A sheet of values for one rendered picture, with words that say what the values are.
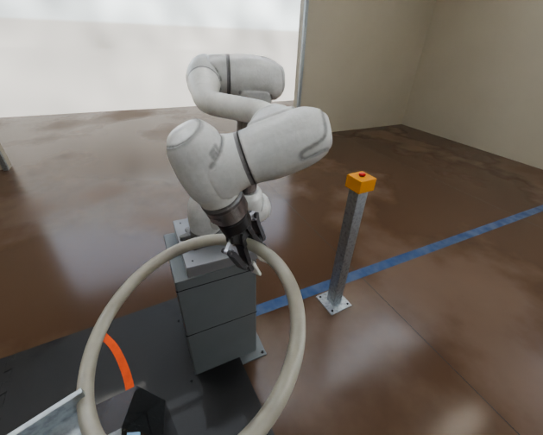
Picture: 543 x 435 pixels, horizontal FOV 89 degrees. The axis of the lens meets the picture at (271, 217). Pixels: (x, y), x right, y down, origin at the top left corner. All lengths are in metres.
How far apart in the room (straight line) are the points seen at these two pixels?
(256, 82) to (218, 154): 0.55
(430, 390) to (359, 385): 0.42
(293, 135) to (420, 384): 1.89
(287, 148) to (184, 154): 0.17
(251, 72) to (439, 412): 1.97
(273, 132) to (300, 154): 0.06
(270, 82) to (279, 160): 0.56
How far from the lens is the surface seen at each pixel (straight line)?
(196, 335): 1.66
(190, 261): 1.33
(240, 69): 0.99
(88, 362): 0.75
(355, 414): 1.94
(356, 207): 1.74
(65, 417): 0.75
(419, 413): 2.07
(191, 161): 0.47
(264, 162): 0.48
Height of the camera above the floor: 1.74
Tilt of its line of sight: 33 degrees down
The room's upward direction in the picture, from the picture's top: 2 degrees clockwise
